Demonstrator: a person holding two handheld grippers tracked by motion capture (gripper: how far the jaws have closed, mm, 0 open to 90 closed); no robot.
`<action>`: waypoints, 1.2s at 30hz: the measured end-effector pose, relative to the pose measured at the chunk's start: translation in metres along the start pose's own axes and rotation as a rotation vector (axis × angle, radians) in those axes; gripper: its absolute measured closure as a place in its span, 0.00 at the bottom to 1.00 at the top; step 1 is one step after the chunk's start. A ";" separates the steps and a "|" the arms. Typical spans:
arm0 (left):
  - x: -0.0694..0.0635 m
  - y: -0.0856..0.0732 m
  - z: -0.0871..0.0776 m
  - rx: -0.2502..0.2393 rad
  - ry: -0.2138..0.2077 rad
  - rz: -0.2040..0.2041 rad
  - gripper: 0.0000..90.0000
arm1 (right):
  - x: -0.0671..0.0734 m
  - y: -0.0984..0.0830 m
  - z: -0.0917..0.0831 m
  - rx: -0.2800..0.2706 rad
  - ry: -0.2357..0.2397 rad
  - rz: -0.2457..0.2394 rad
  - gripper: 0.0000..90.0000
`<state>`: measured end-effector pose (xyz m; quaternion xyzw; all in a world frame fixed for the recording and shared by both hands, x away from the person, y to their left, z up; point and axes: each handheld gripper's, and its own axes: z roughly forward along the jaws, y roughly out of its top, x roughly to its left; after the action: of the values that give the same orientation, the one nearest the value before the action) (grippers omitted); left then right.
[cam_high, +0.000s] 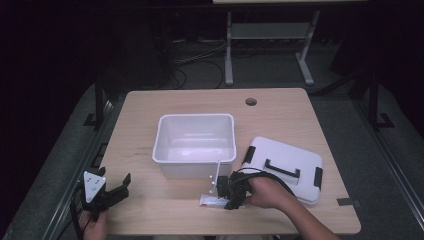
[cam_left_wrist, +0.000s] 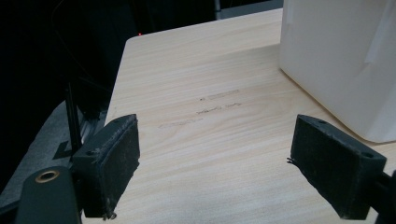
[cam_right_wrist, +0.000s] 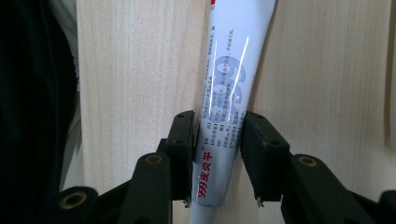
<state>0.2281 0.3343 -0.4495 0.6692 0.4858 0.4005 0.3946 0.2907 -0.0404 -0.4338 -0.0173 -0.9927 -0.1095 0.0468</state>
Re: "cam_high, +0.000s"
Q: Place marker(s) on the dark tape strip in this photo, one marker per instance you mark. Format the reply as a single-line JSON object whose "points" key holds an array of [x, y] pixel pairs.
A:
{"points": [[346, 202]]}

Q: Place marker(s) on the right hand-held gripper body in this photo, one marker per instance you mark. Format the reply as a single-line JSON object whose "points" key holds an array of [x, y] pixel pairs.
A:
{"points": [[238, 186]]}

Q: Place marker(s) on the person's left hand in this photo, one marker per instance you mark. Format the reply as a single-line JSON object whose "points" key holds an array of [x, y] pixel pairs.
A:
{"points": [[95, 230]]}

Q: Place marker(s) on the white plastic storage box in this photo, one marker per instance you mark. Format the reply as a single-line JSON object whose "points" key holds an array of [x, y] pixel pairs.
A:
{"points": [[195, 143]]}

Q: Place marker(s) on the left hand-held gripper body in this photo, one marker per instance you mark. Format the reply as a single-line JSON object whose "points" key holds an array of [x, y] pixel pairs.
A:
{"points": [[94, 186]]}

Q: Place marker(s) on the white ointment tube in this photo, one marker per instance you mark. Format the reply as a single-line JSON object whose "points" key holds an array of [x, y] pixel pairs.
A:
{"points": [[213, 200]]}

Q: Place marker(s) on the person's right hand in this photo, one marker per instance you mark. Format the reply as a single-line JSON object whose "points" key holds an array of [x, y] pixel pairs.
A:
{"points": [[268, 193]]}

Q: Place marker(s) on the grey metal table frame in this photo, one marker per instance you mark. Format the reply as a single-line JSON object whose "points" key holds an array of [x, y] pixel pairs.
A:
{"points": [[270, 30]]}

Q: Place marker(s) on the aluminium floor rail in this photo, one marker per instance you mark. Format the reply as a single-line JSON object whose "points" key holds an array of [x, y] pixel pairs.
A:
{"points": [[393, 160], [76, 166]]}

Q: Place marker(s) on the black metal stand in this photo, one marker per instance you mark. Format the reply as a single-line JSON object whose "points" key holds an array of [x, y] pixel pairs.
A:
{"points": [[375, 100], [99, 100]]}

